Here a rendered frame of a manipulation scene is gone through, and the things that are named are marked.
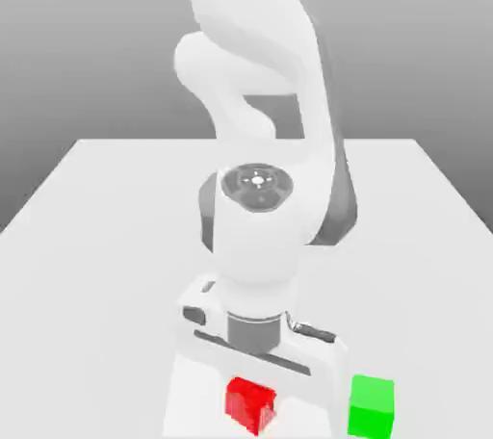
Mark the small green cube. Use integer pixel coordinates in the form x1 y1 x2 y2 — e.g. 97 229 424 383
347 374 396 439

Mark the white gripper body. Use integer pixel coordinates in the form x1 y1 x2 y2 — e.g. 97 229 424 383
161 324 349 439

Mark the small red cube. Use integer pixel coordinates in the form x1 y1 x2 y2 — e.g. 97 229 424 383
224 375 278 437

